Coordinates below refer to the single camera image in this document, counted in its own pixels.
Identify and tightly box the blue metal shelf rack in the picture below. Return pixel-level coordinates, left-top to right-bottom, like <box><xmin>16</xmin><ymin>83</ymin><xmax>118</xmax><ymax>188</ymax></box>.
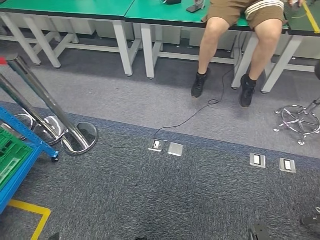
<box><xmin>0</xmin><ymin>105</ymin><xmax>60</xmax><ymax>216</ymax></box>

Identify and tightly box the yellow tape strip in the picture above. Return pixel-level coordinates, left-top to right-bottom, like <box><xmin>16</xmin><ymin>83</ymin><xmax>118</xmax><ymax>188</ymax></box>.
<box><xmin>302</xmin><ymin>1</ymin><xmax>320</xmax><ymax>35</ymax></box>

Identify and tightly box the person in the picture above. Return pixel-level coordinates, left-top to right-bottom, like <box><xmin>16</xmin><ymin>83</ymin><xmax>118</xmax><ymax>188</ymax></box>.
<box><xmin>191</xmin><ymin>0</ymin><xmax>305</xmax><ymax>109</ymax></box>

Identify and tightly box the stool with chrome base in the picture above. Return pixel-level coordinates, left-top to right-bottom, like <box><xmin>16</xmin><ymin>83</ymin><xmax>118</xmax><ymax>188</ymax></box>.
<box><xmin>273</xmin><ymin>59</ymin><xmax>320</xmax><ymax>147</ymax></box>

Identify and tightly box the floor outlet plate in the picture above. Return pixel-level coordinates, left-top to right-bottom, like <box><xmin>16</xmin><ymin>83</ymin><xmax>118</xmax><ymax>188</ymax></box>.
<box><xmin>250</xmin><ymin>152</ymin><xmax>266</xmax><ymax>169</ymax></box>
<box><xmin>167</xmin><ymin>142</ymin><xmax>184</xmax><ymax>158</ymax></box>
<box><xmin>278</xmin><ymin>157</ymin><xmax>297</xmax><ymax>174</ymax></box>
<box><xmin>148</xmin><ymin>138</ymin><xmax>165</xmax><ymax>153</ymax></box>

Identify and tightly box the yellow floor tape marking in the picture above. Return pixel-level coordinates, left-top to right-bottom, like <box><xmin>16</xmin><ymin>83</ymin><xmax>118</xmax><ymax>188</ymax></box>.
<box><xmin>8</xmin><ymin>198</ymin><xmax>52</xmax><ymax>240</ymax></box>

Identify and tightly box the green plastic crate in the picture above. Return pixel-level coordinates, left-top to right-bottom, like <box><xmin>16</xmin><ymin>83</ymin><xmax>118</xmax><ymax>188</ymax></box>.
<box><xmin>0</xmin><ymin>127</ymin><xmax>34</xmax><ymax>192</ymax></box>

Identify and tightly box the thin black floor cable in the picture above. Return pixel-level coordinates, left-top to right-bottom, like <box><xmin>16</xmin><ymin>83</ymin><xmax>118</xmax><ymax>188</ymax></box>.
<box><xmin>152</xmin><ymin>31</ymin><xmax>245</xmax><ymax>140</ymax></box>

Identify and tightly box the chrome stanchion post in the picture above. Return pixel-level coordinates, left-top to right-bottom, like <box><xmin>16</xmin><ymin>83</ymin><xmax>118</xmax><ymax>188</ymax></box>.
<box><xmin>6</xmin><ymin>52</ymin><xmax>99</xmax><ymax>156</ymax></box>
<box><xmin>14</xmin><ymin>113</ymin><xmax>35</xmax><ymax>132</ymax></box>
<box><xmin>0</xmin><ymin>74</ymin><xmax>68</xmax><ymax>147</ymax></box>

